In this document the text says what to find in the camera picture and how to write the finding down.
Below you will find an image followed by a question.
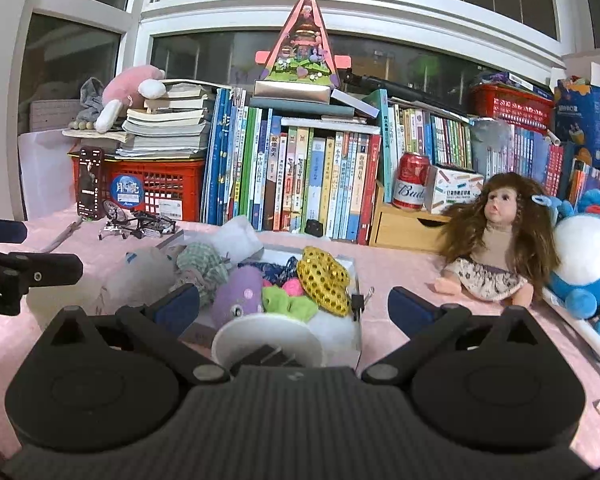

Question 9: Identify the purple plush toy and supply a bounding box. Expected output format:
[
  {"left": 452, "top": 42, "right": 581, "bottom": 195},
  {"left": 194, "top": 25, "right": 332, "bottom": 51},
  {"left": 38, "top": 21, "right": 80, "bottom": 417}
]
[{"left": 211, "top": 266, "right": 264, "bottom": 328}]

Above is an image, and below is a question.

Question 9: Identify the white fluffy plush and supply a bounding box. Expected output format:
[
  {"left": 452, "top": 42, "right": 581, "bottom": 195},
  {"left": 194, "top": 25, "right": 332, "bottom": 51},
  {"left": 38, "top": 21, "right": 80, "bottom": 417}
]
[{"left": 306, "top": 310, "right": 361, "bottom": 356}]

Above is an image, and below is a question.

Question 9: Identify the plastic bag with blue masks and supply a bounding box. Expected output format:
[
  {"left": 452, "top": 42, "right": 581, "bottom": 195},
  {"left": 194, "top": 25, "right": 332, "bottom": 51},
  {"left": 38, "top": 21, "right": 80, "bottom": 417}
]
[{"left": 98, "top": 247, "right": 176, "bottom": 314}]

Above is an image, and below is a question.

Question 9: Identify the gold sequin pouch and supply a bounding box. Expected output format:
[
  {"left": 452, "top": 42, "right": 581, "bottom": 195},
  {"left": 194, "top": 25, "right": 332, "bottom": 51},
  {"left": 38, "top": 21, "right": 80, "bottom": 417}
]
[{"left": 297, "top": 246, "right": 351, "bottom": 318}]

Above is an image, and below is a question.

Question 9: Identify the green and pink scrunchie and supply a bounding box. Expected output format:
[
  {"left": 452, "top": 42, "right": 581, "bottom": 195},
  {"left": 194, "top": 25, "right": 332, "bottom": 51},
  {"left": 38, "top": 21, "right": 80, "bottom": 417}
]
[{"left": 262, "top": 278, "right": 318, "bottom": 323}]

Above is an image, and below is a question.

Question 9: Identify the green striped cloth doll dress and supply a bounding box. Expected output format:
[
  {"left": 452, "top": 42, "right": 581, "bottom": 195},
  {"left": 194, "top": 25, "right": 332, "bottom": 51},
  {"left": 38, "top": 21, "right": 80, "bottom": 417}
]
[{"left": 172, "top": 242, "right": 228, "bottom": 309}]

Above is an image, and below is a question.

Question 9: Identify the blue floral brocade pouch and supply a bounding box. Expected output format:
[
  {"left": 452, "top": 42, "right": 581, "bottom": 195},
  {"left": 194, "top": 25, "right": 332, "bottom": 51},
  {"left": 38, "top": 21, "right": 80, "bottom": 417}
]
[{"left": 238, "top": 257, "right": 298, "bottom": 286}]

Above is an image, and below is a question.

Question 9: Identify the grey cardboard box tray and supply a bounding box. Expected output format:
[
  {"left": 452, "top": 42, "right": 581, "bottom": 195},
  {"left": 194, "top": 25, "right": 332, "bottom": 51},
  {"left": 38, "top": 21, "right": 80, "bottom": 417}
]
[{"left": 176, "top": 242, "right": 364, "bottom": 371}]

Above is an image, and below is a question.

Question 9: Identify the doodled white paper cup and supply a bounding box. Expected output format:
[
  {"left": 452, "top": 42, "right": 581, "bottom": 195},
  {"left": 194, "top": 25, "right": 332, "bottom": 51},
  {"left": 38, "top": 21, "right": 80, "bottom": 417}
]
[{"left": 27, "top": 273, "right": 104, "bottom": 330}]

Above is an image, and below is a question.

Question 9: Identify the small wooden drawer box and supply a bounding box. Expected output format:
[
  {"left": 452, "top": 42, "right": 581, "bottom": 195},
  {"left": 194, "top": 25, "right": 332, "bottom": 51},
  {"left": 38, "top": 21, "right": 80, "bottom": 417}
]
[{"left": 368, "top": 181, "right": 449, "bottom": 252}]

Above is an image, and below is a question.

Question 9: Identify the Marie white paper cup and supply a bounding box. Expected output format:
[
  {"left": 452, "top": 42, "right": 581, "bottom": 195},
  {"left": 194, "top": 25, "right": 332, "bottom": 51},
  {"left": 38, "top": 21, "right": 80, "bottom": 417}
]
[{"left": 211, "top": 313, "right": 326, "bottom": 368}]

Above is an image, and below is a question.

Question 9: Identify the brown haired doll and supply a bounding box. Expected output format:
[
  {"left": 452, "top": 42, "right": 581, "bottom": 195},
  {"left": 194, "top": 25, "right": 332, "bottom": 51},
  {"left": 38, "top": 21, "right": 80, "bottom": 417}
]
[{"left": 432, "top": 172, "right": 559, "bottom": 308}]

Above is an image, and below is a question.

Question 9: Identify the smartphone showing woman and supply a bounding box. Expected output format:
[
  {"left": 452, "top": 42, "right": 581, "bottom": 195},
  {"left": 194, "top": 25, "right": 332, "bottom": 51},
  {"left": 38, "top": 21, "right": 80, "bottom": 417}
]
[{"left": 76, "top": 146, "right": 104, "bottom": 220}]

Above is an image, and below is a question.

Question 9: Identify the miniature black bicycle model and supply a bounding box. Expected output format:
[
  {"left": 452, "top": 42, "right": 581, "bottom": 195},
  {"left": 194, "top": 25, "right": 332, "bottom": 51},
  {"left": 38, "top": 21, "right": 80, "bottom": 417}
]
[{"left": 98, "top": 200, "right": 176, "bottom": 240}]

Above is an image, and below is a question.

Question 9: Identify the red Budweiser can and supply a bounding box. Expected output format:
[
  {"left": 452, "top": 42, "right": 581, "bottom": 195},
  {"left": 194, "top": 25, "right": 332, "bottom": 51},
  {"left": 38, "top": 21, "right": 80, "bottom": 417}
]
[{"left": 392, "top": 153, "right": 430, "bottom": 210}]

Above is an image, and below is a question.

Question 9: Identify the white paper clip box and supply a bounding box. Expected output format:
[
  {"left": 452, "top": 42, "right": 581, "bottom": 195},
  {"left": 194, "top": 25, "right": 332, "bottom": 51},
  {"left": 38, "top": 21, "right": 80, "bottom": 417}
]
[{"left": 424, "top": 166, "right": 484, "bottom": 214}]

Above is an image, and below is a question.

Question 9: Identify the blue white plush toy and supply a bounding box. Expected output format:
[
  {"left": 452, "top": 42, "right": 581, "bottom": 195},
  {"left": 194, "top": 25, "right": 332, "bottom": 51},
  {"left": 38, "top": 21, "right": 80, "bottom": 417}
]
[{"left": 548, "top": 188, "right": 600, "bottom": 336}]

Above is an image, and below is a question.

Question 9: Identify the red plastic crate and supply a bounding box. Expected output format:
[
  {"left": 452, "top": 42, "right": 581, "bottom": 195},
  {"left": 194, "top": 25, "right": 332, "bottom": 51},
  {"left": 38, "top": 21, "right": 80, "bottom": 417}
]
[{"left": 71, "top": 154, "right": 204, "bottom": 222}]

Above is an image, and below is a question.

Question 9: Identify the white plastic rod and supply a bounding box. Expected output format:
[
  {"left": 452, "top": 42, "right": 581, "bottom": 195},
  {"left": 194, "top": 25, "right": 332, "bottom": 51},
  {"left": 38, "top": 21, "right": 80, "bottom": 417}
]
[{"left": 542, "top": 287, "right": 600, "bottom": 358}]

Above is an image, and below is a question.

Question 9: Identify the row of upright books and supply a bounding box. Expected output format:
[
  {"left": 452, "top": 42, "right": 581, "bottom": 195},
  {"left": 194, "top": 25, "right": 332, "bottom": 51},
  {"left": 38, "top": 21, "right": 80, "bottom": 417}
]
[{"left": 195, "top": 87, "right": 388, "bottom": 245}]

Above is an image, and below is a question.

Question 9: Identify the stack of grey books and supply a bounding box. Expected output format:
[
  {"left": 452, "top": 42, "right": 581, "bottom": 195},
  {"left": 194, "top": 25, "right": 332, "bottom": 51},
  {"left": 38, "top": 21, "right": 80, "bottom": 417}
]
[{"left": 114, "top": 79, "right": 219, "bottom": 159}]

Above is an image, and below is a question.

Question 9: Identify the pink plush bunny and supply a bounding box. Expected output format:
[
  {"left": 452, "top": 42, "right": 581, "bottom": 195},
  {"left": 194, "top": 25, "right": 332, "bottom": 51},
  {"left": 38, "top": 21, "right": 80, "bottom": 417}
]
[{"left": 94, "top": 65, "right": 166, "bottom": 133}]

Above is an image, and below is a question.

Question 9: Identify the red basket on books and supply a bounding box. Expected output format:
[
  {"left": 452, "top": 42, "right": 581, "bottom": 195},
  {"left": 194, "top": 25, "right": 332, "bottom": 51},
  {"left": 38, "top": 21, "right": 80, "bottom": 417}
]
[{"left": 468, "top": 84, "right": 554, "bottom": 132}]

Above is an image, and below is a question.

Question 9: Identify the blue cardboard box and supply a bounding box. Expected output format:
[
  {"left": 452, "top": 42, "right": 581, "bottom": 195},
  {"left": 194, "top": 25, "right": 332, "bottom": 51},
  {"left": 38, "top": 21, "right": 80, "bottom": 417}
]
[{"left": 554, "top": 78, "right": 600, "bottom": 167}]

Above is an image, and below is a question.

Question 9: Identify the pink triangular toy house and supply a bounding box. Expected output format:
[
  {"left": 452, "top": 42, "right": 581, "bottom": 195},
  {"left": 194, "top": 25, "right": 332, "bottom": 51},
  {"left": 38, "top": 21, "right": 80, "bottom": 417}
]
[{"left": 257, "top": 0, "right": 351, "bottom": 89}]

